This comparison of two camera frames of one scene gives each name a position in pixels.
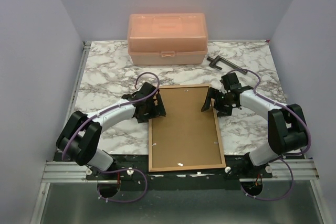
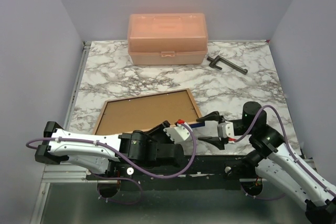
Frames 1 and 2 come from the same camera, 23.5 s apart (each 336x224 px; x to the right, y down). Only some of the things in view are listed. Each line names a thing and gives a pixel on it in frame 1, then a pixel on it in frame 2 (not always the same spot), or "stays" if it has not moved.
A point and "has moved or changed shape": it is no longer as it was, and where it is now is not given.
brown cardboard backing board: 186,136 has moved or changed shape
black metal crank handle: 215,61 stays
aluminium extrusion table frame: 61,171 stays
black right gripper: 213,93 to 215,140
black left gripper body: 151,110 to 158,136
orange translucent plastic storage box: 167,39 stays
